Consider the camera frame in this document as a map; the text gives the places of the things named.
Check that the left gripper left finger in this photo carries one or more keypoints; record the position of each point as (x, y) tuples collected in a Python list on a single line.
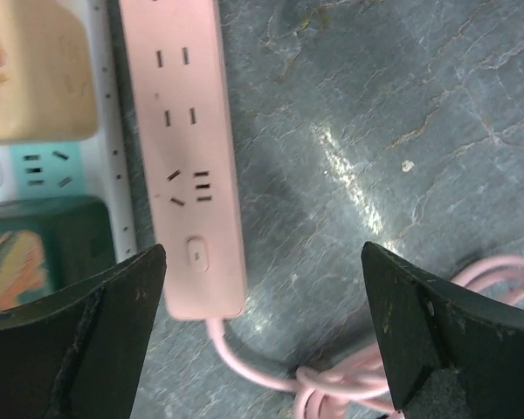
[(79, 352)]

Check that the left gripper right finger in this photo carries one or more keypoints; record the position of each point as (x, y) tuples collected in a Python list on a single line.
[(450, 349)]

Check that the dark green cube socket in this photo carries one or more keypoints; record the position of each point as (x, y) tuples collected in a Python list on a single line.
[(47, 244)]

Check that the white multicolour power strip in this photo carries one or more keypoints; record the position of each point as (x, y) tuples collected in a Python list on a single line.
[(94, 167)]

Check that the beige wooden cube socket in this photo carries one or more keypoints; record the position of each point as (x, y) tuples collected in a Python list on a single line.
[(46, 78)]

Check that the pink long power strip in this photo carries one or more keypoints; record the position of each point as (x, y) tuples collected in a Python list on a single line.
[(176, 63)]

